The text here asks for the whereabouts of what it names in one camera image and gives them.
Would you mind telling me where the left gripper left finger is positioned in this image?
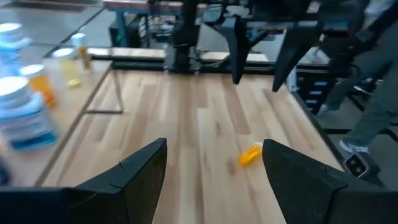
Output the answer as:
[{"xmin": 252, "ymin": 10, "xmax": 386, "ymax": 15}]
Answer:
[{"xmin": 67, "ymin": 138, "xmax": 168, "ymax": 224}]

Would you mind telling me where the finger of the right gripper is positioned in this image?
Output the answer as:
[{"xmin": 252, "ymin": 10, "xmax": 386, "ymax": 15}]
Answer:
[
  {"xmin": 272, "ymin": 21, "xmax": 323, "ymax": 93},
  {"xmin": 217, "ymin": 15, "xmax": 251, "ymax": 85}
]

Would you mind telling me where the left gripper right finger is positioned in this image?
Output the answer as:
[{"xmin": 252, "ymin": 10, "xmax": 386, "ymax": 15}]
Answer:
[{"xmin": 262, "ymin": 139, "xmax": 386, "ymax": 224}]

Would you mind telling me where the white bottle blue label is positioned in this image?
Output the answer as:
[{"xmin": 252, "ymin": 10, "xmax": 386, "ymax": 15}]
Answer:
[{"xmin": 0, "ymin": 76, "xmax": 60, "ymax": 152}]

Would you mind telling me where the orange vial white cap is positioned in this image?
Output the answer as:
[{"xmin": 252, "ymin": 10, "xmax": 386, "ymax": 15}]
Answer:
[{"xmin": 19, "ymin": 63, "xmax": 57, "ymax": 108}]

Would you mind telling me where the tall thin vial white cap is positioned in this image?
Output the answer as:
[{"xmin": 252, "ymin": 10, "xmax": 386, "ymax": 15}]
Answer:
[{"xmin": 70, "ymin": 32, "xmax": 93, "ymax": 74}]

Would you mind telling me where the white bottle grey label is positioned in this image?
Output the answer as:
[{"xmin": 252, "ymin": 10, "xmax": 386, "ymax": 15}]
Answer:
[{"xmin": 0, "ymin": 22, "xmax": 34, "ymax": 77}]

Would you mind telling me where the black drawer cabinet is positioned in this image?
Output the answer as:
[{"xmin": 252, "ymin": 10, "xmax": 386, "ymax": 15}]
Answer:
[{"xmin": 295, "ymin": 67, "xmax": 331, "ymax": 114}]

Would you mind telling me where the amber vial white cap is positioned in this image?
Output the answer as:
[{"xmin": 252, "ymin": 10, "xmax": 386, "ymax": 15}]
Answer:
[{"xmin": 238, "ymin": 141, "xmax": 264, "ymax": 166}]

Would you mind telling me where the person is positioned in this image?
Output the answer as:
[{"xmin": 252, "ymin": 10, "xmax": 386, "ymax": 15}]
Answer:
[{"xmin": 317, "ymin": 0, "xmax": 398, "ymax": 156}]

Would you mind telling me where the blue-grey metal stand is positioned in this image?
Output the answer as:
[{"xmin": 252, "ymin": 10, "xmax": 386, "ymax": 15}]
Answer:
[{"xmin": 102, "ymin": 0, "xmax": 187, "ymax": 49}]

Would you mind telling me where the grey table-level camera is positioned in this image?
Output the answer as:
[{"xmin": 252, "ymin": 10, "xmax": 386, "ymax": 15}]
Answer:
[{"xmin": 343, "ymin": 151, "xmax": 382, "ymax": 180}]

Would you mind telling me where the wooden shelf black frame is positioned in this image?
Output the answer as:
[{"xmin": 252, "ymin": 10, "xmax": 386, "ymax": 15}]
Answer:
[{"xmin": 0, "ymin": 45, "xmax": 125, "ymax": 189}]

